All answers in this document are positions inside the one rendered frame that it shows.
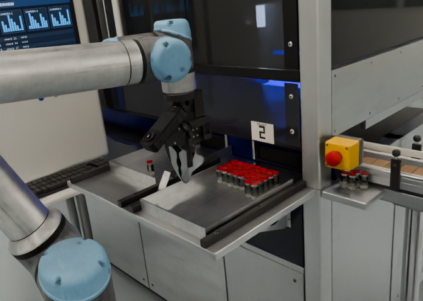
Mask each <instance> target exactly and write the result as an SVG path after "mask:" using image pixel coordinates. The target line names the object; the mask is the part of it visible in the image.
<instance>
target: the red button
mask: <svg viewBox="0 0 423 301"><path fill-rule="evenodd" d="M325 161H326V163H327V164H328V165H330V166H332V167H336V166H338V165H339V164H340V163H341V161H342V157H341V155H340V154H339V153H338V152H337V151H335V150H332V151H330V152H328V153H327V154H326V156H325Z"/></svg>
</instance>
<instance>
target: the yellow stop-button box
mask: <svg viewBox="0 0 423 301"><path fill-rule="evenodd" d="M330 151H337V152H338V153H339V154H340V155H341V157H342V161H341V163H340V164H339V165H338V166H336V167H332V166H330V165H328V164H327V163H326V162H325V166H327V167H330V168H335V169H340V170H343V171H351V170H352V169H354V168H355V167H357V166H358V165H361V164H362V163H363V139H362V138H357V137H351V136H347V135H336V136H335V137H333V138H331V139H330V140H328V141H326V142H325V155H326V154H327V153H328V152H330Z"/></svg>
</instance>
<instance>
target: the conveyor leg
mask: <svg viewBox="0 0 423 301"><path fill-rule="evenodd" d="M393 205H397V204H394V203H393ZM397 206H400V207H404V208H405V223H404V234H403V255H402V276H401V287H400V301H419V285H420V269H421V260H422V243H423V211H420V210H416V209H413V208H409V207H405V206H402V205H397Z"/></svg>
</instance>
